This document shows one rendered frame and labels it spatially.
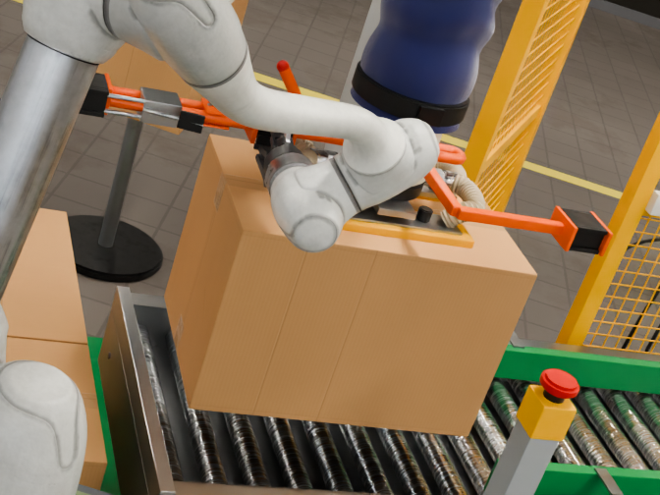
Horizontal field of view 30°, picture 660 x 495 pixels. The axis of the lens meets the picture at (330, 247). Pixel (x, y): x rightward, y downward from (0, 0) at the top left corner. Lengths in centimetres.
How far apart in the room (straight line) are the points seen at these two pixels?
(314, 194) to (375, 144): 13
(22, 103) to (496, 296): 110
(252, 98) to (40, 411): 50
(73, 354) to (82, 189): 196
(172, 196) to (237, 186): 239
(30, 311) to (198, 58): 135
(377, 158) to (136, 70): 178
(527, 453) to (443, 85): 67
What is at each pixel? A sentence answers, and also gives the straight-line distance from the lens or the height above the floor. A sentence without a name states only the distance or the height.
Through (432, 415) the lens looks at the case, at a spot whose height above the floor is 72.
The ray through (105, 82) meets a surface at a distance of 223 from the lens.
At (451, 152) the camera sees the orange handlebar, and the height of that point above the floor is 121.
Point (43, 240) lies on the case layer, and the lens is 309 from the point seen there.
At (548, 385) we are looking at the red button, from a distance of 215.
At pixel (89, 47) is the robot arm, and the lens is 163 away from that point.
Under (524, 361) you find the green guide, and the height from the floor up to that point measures 61.
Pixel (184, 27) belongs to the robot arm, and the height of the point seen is 157.
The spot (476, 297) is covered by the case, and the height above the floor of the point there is 101.
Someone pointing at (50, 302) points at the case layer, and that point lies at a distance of 286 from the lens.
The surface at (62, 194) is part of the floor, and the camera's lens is 453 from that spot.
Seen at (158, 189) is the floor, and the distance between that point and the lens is 475.
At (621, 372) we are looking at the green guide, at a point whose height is 61.
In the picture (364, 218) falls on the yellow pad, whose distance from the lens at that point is 232.
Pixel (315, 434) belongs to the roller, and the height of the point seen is 54.
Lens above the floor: 204
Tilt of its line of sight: 26 degrees down
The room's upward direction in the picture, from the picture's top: 19 degrees clockwise
